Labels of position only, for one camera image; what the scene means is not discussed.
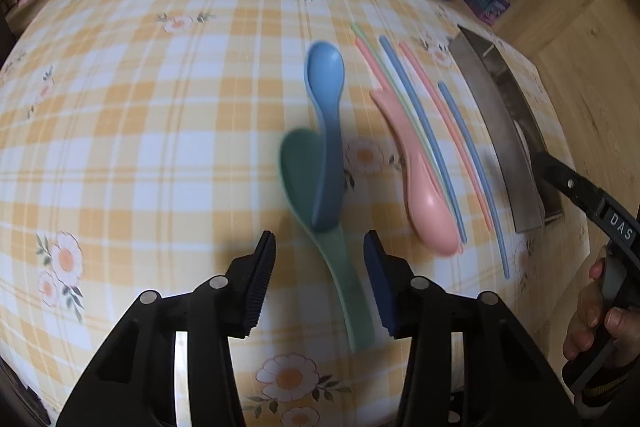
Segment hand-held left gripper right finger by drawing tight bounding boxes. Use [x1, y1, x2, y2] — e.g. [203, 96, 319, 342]
[363, 230, 581, 427]

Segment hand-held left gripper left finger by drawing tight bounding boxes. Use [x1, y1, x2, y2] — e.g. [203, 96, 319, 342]
[57, 231, 277, 427]

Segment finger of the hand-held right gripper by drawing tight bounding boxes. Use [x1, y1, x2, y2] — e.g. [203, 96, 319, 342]
[535, 153, 603, 220]

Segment stainless steel utensil tray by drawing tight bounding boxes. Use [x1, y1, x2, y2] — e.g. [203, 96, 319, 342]
[450, 24, 565, 234]

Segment pink plastic spoon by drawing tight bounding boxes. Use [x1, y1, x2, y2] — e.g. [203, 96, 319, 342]
[369, 88, 463, 255]

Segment green plastic spoon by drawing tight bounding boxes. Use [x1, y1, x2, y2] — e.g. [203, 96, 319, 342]
[277, 127, 376, 353]

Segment blue plastic spoon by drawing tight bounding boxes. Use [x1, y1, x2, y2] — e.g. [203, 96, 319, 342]
[304, 41, 346, 230]

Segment green chopstick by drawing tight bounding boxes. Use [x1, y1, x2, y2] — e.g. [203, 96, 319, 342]
[351, 23, 453, 220]

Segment person's right hand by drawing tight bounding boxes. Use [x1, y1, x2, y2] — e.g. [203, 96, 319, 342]
[562, 257, 640, 362]

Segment yellow plaid floral tablecloth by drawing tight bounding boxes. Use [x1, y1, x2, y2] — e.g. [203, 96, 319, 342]
[0, 0, 593, 427]

